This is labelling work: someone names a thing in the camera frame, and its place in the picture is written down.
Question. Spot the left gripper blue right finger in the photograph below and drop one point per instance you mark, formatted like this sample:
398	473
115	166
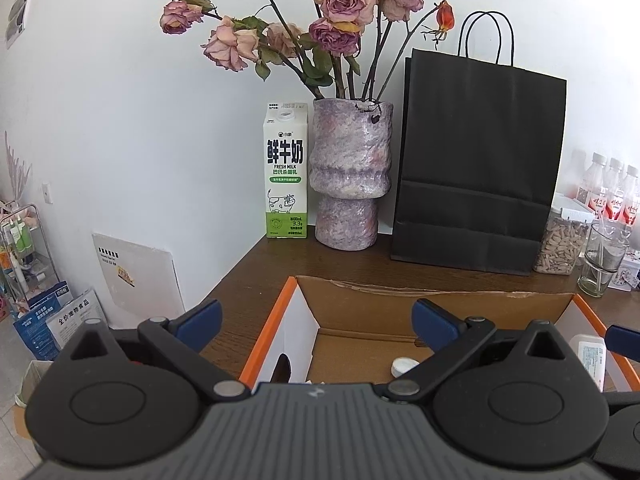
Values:
454	343

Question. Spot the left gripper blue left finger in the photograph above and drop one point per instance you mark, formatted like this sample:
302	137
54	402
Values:
176	346

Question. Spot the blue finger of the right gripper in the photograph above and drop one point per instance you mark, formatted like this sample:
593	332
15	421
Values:
620	337

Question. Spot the white bottle cap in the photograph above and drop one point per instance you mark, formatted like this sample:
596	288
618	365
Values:
402	366

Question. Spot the translucent cotton swab box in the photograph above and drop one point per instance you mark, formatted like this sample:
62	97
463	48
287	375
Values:
591	352

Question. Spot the white tin box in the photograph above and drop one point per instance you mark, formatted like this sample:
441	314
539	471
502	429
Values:
626	278

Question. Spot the empty glass cup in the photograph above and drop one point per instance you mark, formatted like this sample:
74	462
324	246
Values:
606	246

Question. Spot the red cardboard box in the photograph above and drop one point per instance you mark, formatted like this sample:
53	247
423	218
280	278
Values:
329	331

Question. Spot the clear jar with pellets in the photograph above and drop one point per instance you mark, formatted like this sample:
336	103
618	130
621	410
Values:
564	237

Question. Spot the right red label bottle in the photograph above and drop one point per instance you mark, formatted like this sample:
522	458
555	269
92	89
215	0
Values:
630	204

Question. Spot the red label bottle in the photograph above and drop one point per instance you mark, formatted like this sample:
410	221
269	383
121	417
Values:
591	191
630	204
614	194

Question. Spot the blue white paper bags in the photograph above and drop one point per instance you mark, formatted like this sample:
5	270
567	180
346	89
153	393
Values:
53	317

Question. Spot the middle red label bottle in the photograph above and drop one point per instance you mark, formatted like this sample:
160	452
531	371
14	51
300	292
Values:
614	194

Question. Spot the left red label bottle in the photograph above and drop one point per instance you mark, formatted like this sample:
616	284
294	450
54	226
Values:
591	191

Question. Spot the cardboard trash box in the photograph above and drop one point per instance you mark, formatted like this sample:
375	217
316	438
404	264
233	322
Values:
31	380

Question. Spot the purple ceramic vase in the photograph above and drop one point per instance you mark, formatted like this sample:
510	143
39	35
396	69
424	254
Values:
349	168

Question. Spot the black paper bag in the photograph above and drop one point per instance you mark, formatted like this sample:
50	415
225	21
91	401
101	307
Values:
480	153

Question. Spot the green white milk carton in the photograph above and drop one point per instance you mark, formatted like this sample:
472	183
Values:
286	174

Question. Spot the dried pink rose bouquet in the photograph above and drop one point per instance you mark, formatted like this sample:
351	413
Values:
340	49

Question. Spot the white wall panel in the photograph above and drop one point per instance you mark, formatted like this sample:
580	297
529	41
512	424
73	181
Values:
142	281

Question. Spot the metal wire shelf rack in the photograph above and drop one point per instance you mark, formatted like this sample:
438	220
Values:
27	266

